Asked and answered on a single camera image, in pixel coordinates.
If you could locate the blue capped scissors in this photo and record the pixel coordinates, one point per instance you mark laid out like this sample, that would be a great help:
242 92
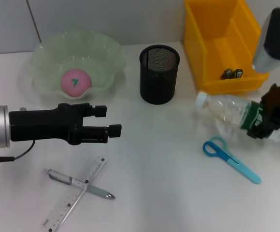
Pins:
248 175

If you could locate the clear plastic ruler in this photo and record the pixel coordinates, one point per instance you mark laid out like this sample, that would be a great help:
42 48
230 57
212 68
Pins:
65 207

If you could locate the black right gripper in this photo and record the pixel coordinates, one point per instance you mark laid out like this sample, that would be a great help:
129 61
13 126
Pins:
278 95

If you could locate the yellow plastic bin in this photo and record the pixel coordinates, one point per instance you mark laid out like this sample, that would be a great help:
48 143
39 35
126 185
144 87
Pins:
202 48

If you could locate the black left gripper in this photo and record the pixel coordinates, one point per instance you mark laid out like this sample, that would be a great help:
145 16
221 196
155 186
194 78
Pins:
41 124

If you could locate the pink toy peach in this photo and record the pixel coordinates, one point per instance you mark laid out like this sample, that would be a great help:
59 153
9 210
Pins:
70 89

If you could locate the black mesh pen holder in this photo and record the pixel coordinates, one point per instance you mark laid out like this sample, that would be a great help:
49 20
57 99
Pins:
158 84

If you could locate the silver ballpoint pen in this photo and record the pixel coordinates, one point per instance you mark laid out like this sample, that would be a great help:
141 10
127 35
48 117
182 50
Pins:
99 192

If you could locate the clear green-label water bottle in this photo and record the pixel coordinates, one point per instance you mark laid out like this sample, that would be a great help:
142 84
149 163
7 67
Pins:
227 111

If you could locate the translucent green fruit bowl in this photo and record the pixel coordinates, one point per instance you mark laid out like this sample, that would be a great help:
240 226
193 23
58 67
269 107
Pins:
58 50

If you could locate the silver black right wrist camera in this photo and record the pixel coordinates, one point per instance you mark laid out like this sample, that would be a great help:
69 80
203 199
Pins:
275 36

